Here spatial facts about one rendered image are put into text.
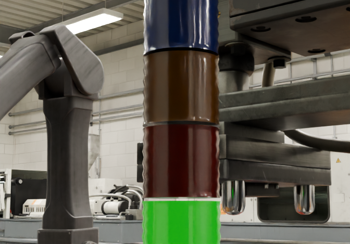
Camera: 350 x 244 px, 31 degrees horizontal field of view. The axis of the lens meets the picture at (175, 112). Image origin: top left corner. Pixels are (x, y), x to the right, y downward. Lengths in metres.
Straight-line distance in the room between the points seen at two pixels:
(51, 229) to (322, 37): 0.54
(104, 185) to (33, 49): 7.78
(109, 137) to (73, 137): 9.85
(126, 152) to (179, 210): 10.14
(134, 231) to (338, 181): 2.83
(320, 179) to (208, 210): 0.36
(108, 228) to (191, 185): 7.35
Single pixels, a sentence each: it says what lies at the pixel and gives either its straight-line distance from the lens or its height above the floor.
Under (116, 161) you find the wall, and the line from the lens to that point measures 10.60.
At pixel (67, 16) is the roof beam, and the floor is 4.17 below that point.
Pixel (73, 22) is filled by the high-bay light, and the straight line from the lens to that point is 8.29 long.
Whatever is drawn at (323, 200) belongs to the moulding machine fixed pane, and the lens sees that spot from 5.77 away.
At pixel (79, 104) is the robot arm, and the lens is 0.95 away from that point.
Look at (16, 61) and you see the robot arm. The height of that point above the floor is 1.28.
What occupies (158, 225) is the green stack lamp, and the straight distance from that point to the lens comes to 0.29.
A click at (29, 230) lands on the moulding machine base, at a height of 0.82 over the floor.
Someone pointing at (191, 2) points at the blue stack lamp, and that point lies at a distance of 0.31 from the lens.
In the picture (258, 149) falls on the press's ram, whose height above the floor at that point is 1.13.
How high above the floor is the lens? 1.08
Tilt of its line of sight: 9 degrees up
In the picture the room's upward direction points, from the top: straight up
